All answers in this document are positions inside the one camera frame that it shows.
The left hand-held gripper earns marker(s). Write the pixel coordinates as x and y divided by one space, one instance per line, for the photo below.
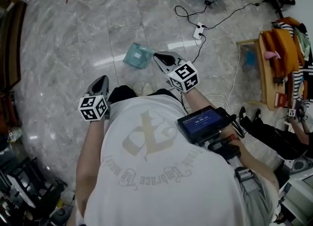
93 108

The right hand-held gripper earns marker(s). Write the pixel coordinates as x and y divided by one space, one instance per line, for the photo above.
183 75

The person's left forearm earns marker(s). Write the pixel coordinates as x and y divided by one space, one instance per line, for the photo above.
90 159

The person's right forearm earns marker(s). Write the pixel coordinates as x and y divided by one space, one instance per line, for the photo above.
195 100

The person's black shorts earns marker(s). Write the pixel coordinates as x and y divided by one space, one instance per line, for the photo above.
122 93

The person's beige shoe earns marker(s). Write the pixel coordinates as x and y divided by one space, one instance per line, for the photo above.
147 89

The white power strip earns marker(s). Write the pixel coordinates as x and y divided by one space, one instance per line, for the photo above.
198 30

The blue plastic item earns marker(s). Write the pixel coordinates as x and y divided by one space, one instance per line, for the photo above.
250 60

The wooden step platform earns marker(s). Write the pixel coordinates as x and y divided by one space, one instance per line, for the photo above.
12 49

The light wooden table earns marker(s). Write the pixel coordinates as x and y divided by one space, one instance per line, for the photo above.
265 85

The person's white t-shirt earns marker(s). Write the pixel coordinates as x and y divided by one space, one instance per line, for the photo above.
159 171

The orange cloth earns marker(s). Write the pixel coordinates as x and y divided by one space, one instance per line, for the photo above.
281 41

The maroon book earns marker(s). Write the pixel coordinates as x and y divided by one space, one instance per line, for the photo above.
280 99

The black folding chair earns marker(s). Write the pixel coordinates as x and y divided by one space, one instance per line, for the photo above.
278 5

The black shelf rack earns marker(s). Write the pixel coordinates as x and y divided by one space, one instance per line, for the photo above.
24 190

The green cloth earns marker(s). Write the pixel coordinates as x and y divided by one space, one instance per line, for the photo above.
302 41

